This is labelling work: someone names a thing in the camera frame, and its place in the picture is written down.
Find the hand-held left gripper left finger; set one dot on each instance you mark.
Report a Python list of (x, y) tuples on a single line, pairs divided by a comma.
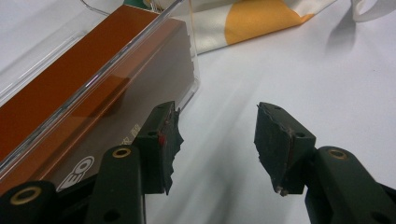
[(155, 149)]

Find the brown box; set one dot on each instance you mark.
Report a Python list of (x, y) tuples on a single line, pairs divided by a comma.
[(71, 71)]

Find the clear plastic tray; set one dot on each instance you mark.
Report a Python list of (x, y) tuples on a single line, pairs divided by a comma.
[(93, 82)]

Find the white canvas tote bag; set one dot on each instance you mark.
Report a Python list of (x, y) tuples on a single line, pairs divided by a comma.
[(258, 18)]

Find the white board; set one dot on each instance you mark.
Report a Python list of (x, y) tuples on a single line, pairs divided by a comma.
[(280, 77)]

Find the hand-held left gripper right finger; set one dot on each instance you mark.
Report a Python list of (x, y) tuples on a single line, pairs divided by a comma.
[(277, 149)]

